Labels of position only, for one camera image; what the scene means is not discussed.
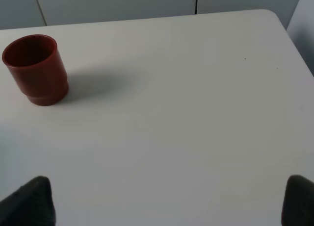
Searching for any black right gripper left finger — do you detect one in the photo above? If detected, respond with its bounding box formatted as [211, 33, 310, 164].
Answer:
[0, 176, 56, 226]

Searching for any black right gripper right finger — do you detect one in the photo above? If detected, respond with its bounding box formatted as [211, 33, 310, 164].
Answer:
[281, 175, 314, 226]

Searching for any red plastic cup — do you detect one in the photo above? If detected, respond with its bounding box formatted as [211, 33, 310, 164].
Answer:
[2, 34, 69, 106]

